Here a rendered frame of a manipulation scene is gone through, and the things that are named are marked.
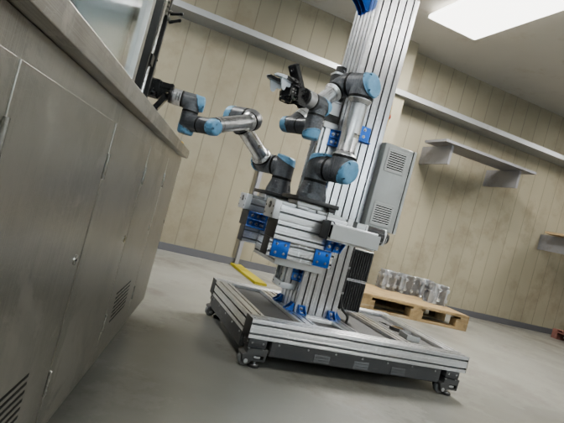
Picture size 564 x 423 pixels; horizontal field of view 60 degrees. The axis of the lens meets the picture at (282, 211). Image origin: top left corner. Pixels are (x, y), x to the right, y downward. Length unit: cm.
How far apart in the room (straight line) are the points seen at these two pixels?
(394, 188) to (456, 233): 420
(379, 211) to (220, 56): 328
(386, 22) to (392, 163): 75
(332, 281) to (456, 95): 455
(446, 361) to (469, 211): 434
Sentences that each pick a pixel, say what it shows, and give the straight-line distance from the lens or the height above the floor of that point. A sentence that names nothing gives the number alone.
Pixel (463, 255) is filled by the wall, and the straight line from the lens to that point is 701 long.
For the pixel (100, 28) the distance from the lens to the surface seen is 105.
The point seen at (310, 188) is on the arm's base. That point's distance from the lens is 235.
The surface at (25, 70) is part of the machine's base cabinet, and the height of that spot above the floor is 81.
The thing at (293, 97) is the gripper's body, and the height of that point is 118.
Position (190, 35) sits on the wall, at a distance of 548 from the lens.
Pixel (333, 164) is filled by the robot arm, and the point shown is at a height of 100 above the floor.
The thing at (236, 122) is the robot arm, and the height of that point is 108.
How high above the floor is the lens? 73
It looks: level
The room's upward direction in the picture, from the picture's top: 15 degrees clockwise
